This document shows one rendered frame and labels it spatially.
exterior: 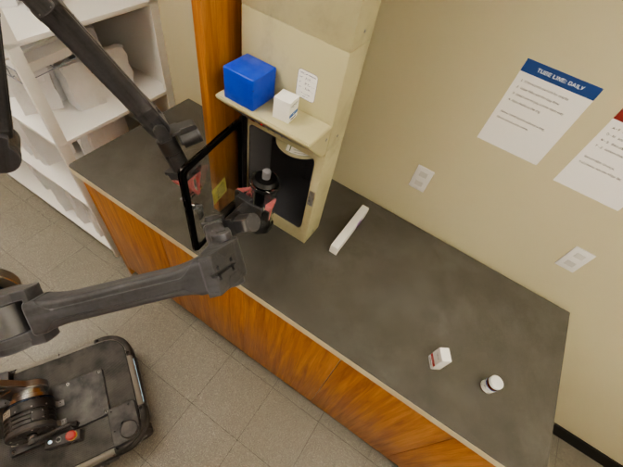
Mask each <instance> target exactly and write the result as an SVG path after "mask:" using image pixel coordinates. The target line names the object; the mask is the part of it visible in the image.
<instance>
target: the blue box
mask: <svg viewBox="0 0 623 467"><path fill-rule="evenodd" d="M275 73H276V67H274V66H272V65H270V64H268V63H266V62H264V61H262V60H260V59H258V58H256V57H254V56H252V55H250V54H245V55H243V56H242V57H239V58H237V59H235V60H233V61H231V62H229V63H227V64H225V65H224V66H223V81H224V96H225V97H227V98H229V99H231V100H232V101H234V102H236V103H237V104H239V105H241V106H242V107H245V108H247V109H249V110H251V111H254V110H255V109H257V108H258V107H260V106H262V105H263V104H265V103H266V102H268V101H269V100H271V99H272V98H273V97H274V86H275V78H276V77H275Z"/></svg>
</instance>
